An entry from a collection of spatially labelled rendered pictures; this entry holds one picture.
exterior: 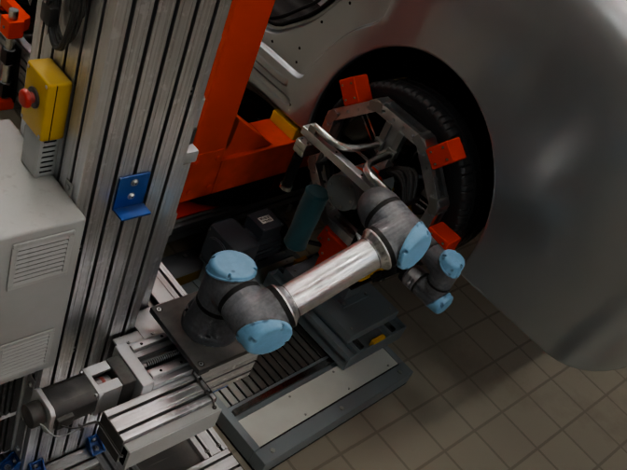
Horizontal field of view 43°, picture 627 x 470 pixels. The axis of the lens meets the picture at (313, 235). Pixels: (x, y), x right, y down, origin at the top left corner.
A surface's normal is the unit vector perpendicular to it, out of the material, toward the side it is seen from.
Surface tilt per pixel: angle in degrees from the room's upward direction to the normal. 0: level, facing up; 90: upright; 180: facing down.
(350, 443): 0
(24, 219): 0
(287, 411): 0
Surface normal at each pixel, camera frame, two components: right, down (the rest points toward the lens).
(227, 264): 0.25, -0.80
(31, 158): -0.71, 0.23
